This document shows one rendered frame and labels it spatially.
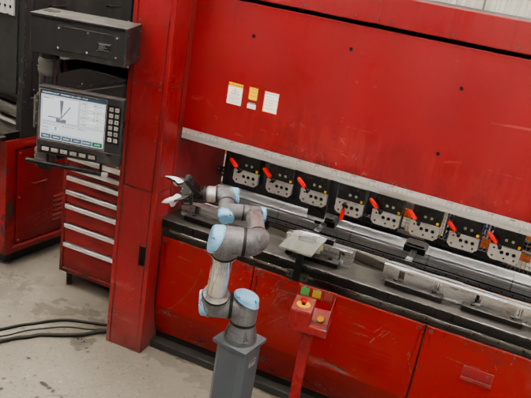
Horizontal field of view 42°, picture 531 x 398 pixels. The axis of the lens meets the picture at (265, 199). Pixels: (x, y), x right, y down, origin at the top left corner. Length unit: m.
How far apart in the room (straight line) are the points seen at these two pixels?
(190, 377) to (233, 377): 1.06
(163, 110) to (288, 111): 0.66
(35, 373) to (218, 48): 2.07
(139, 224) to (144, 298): 0.46
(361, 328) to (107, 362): 1.52
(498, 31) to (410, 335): 1.56
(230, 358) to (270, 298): 0.81
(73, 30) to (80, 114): 0.41
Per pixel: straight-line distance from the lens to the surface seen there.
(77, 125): 3.66
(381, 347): 3.78
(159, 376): 4.19
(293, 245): 3.60
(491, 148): 3.42
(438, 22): 3.36
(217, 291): 2.94
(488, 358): 3.69
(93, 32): 3.56
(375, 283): 3.69
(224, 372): 3.20
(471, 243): 3.58
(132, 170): 3.90
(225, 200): 3.12
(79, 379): 4.14
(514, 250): 3.55
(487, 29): 3.34
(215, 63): 3.76
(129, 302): 4.22
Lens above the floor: 2.49
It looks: 21 degrees down
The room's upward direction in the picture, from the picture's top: 10 degrees clockwise
